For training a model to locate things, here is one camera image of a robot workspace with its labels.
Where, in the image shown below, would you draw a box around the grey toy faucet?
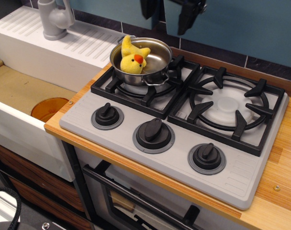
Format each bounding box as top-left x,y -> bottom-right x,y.
38,0 -> 75,41

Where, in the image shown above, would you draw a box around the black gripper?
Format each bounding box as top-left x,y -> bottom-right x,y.
140,0 -> 207,35

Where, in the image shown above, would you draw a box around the white right burner cap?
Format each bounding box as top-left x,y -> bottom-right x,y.
201,87 -> 254,127

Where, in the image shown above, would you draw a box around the black braided cable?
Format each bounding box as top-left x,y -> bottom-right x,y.
0,186 -> 22,230

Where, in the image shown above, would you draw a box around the grey toy stovetop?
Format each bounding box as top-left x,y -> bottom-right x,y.
59,56 -> 289,210

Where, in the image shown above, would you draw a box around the black oven door handle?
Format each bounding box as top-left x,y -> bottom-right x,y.
82,161 -> 200,230

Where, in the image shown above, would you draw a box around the wooden drawer fronts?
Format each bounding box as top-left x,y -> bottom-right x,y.
0,145 -> 93,230

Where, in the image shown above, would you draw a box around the stainless steel pot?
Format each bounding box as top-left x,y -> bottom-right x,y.
110,36 -> 173,86

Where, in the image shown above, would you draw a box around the black middle stove knob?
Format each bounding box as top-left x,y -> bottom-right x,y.
133,118 -> 175,154

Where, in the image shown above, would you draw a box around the yellow stuffed duck toy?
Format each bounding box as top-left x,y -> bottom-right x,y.
120,35 -> 151,74

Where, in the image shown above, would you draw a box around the black left stove knob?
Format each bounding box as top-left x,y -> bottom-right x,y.
91,103 -> 124,130

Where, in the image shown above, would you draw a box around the orange plastic sink drain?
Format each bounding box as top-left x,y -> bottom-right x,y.
31,97 -> 68,122

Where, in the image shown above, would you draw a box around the black right burner grate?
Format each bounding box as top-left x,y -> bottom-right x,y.
168,66 -> 289,157

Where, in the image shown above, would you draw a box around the black stove knob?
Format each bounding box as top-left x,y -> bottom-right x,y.
188,143 -> 226,175
91,103 -> 124,130
133,118 -> 175,154

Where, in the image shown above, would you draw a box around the grey oven door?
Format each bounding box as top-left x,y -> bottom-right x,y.
76,149 -> 245,230

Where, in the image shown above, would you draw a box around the black right stove knob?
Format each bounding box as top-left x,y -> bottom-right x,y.
188,143 -> 226,175

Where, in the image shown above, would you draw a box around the white toy sink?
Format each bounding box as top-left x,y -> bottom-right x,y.
0,6 -> 122,182

